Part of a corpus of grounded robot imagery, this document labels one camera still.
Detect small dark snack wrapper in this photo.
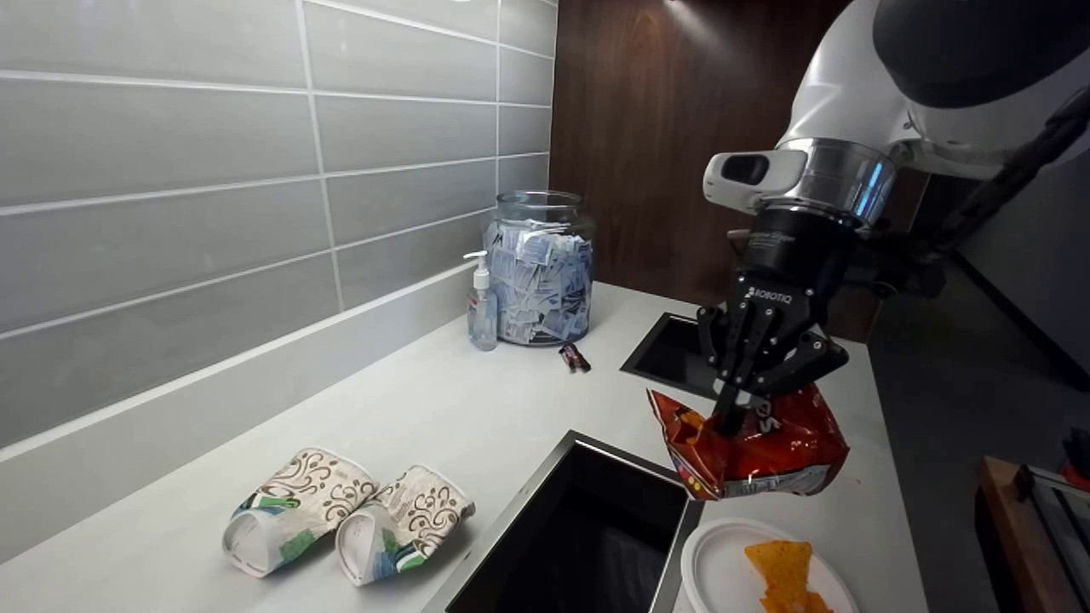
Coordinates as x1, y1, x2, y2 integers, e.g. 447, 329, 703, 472
556, 337, 596, 375

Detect orange Doritos chips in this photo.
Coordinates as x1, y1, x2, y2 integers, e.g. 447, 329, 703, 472
741, 537, 837, 613

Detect glass jar of packets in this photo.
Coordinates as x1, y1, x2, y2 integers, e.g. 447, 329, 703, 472
484, 187, 601, 346

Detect red Doritos chip bag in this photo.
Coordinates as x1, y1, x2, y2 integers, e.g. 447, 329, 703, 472
645, 381, 853, 505

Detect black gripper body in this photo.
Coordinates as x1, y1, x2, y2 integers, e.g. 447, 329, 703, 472
696, 207, 853, 402

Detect wooden edged furniture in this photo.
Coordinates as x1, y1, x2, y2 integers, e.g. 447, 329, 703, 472
979, 453, 1090, 613

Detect patterned paper cup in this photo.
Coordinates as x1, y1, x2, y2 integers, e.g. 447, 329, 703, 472
217, 447, 384, 580
329, 459, 477, 588

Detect white round plate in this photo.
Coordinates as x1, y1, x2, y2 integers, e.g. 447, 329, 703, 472
679, 518, 863, 613

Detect small clear sanitizer bottle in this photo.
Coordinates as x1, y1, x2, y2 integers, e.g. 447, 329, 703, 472
461, 249, 503, 353

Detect thick black gripper cable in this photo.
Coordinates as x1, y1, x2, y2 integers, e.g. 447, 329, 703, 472
906, 87, 1090, 270

